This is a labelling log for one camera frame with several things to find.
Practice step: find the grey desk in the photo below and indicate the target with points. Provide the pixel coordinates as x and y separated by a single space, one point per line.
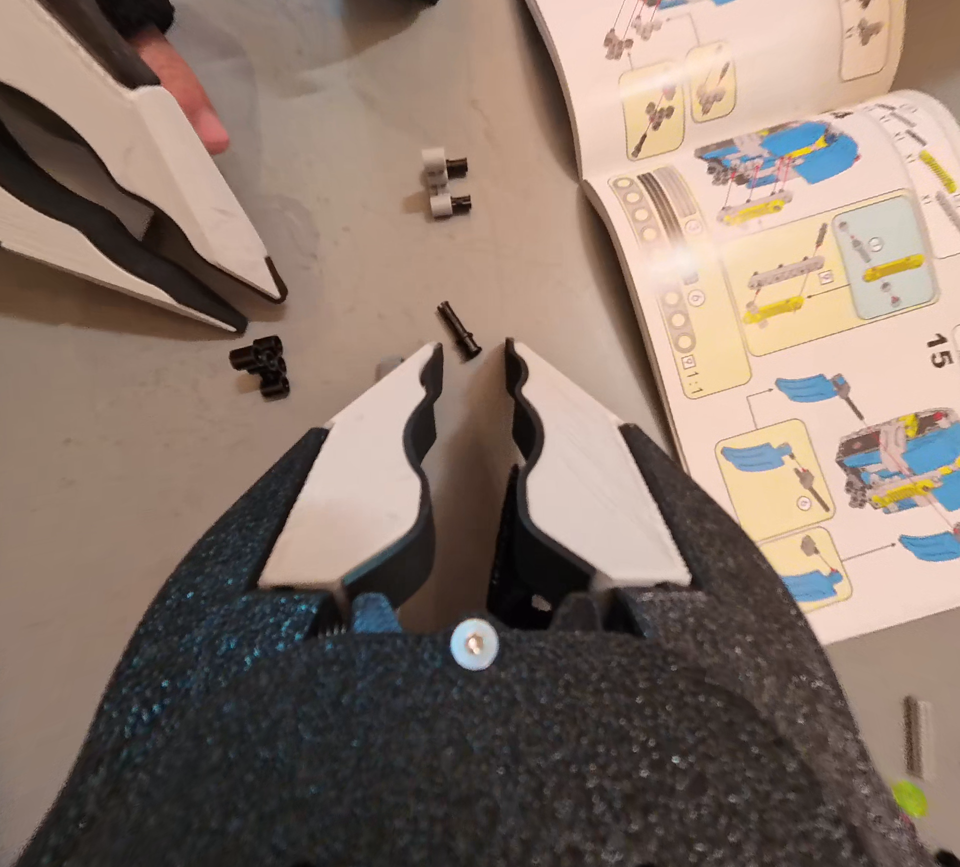
337 94

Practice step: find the cluster of black bushes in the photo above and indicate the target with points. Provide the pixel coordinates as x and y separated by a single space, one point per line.
262 364

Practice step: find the person's left hand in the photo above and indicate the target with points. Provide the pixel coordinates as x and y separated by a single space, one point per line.
191 102

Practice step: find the long black pin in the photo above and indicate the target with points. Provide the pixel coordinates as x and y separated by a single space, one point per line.
459 331

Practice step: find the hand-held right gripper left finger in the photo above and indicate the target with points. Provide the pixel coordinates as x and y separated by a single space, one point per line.
352 499

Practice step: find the grey beam with holes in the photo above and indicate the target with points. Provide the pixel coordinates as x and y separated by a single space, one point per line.
435 166

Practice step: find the pile of building block parts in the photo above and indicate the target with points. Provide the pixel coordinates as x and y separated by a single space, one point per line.
911 796

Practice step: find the building instruction booklet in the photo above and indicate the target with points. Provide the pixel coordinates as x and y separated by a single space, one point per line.
787 132

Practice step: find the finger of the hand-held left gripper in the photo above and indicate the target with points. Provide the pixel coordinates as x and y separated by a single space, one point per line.
90 244
187 169

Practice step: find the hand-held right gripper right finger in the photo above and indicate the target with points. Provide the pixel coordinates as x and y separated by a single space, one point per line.
600 499

